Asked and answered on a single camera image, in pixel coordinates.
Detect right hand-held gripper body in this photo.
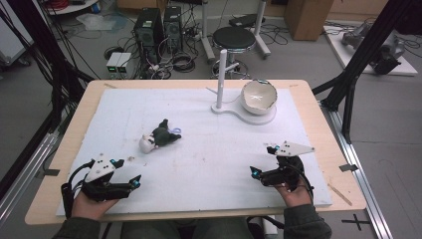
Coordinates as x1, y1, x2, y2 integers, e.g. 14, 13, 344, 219
260, 140, 316, 193

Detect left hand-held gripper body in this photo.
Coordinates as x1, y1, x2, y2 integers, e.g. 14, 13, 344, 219
81, 153, 131, 202

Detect white pole stand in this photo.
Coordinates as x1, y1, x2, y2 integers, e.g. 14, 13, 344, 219
205, 49, 278, 126

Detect person's left hand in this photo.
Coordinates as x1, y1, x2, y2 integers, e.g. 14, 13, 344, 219
72, 191, 119, 221

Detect person's right hand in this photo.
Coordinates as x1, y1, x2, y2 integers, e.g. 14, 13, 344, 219
275, 178, 315, 208

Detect black tape piece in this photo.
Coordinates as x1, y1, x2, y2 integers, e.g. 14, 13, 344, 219
35, 168, 61, 177
338, 163, 359, 173

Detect white foam board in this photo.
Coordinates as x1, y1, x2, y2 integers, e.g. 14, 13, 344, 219
56, 88, 333, 217

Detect white eggshell-shaped bowl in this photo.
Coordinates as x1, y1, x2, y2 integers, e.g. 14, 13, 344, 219
240, 79, 279, 116

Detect thin wooden stick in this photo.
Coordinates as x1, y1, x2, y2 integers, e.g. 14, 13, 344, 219
327, 183, 353, 207

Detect person's legs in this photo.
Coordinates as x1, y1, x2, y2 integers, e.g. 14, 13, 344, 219
118, 218, 255, 239

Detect white power supply box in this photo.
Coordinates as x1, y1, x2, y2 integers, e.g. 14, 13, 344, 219
105, 52, 122, 75
116, 52, 132, 75

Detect black round stool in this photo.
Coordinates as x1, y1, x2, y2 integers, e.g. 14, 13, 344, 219
211, 26, 257, 80

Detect white metal table legs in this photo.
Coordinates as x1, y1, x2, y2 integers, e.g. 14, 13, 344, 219
198, 0, 272, 64

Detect brown cardboard box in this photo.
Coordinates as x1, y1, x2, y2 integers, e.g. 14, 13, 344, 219
284, 0, 334, 42

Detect flat black case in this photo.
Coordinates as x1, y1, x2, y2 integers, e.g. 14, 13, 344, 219
228, 13, 267, 29

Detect large black computer tower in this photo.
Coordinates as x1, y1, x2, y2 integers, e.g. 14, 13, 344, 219
133, 7, 165, 65

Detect white platform board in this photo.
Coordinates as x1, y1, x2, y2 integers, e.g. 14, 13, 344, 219
322, 24, 419, 77

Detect clear plastic sheet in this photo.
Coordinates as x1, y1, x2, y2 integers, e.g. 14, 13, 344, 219
76, 13, 128, 33

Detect small black computer tower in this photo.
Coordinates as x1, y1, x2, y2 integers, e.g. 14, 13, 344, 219
163, 5, 184, 53

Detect right hand-held gripper cable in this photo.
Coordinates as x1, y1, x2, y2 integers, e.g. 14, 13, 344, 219
288, 163, 316, 204

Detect hand-held gripper cable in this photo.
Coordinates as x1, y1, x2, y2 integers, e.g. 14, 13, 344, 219
288, 163, 316, 204
61, 158, 96, 219

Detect left hand-held gripper cable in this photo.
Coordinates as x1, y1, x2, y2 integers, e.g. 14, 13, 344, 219
61, 158, 96, 219

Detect aluminium rail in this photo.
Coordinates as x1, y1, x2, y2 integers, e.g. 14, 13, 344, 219
318, 101, 395, 239
0, 132, 60, 227

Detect black metal frame post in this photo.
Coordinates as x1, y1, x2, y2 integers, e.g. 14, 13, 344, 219
312, 0, 422, 144

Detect coiled black cable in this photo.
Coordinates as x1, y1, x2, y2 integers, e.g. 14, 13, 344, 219
171, 52, 197, 74

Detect black frame with cables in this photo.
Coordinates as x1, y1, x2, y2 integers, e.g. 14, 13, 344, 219
0, 0, 95, 133

